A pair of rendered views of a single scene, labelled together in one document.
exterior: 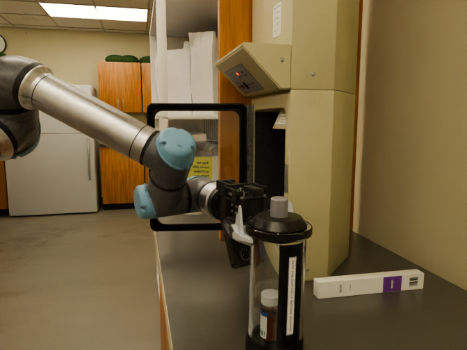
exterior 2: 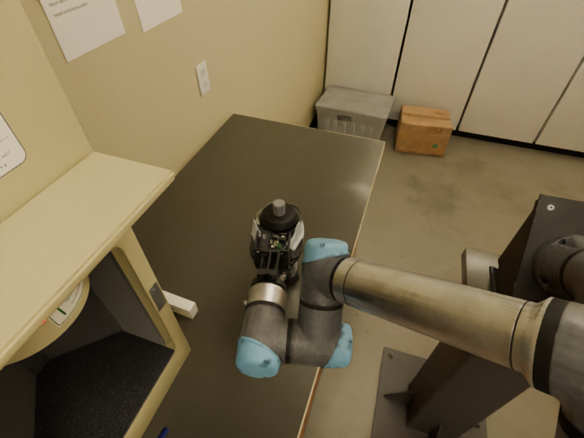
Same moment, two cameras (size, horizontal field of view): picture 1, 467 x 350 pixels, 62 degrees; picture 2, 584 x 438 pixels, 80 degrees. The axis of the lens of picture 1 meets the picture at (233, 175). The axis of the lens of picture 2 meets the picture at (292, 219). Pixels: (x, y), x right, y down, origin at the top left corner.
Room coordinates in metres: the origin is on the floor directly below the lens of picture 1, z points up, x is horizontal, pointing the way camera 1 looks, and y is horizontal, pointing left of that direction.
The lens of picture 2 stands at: (1.08, 0.26, 1.75)
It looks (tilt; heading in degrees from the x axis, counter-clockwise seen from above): 46 degrees down; 213
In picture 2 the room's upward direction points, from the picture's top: straight up
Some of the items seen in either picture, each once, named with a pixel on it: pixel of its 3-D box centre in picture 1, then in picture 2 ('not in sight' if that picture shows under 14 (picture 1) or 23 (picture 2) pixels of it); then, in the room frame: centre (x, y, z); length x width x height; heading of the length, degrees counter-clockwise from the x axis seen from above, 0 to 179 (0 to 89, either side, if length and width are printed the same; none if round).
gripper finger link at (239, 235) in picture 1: (241, 223); (297, 231); (0.63, -0.01, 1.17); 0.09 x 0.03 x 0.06; 4
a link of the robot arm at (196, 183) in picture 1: (202, 194); (262, 339); (0.88, 0.07, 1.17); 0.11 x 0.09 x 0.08; 28
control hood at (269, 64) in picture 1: (247, 73); (45, 294); (1.05, -0.04, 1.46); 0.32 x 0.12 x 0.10; 14
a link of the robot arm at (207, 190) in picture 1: (219, 201); (265, 300); (0.81, 0.03, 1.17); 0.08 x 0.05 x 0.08; 118
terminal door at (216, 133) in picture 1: (198, 168); not in sight; (1.20, 0.11, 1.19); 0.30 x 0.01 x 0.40; 94
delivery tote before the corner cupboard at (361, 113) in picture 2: not in sight; (353, 117); (-1.55, -0.80, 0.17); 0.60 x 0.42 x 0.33; 102
